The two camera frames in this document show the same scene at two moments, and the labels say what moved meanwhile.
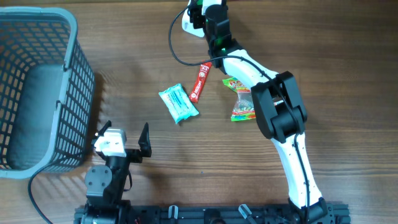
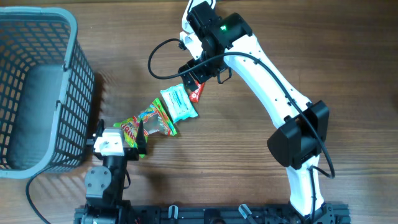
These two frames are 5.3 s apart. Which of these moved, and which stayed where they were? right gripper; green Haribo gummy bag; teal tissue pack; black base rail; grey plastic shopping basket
Moved: right gripper; green Haribo gummy bag
Stayed: teal tissue pack; grey plastic shopping basket; black base rail
